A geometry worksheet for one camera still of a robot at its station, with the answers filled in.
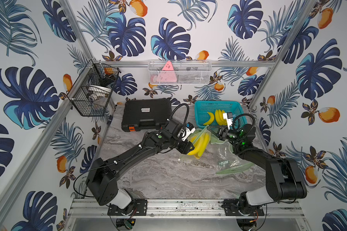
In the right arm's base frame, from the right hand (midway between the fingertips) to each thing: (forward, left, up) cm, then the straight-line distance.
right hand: (208, 128), depth 78 cm
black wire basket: (+16, +66, +9) cm, 69 cm away
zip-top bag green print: (-7, -14, -25) cm, 29 cm away
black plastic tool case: (+26, +41, -17) cm, 51 cm away
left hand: (-8, +9, -3) cm, 12 cm away
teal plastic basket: (+29, -3, -23) cm, 38 cm away
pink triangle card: (+33, +23, +12) cm, 42 cm away
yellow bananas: (-2, +2, -14) cm, 15 cm away
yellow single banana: (+24, -9, -21) cm, 33 cm away
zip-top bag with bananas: (-2, +6, -2) cm, 6 cm away
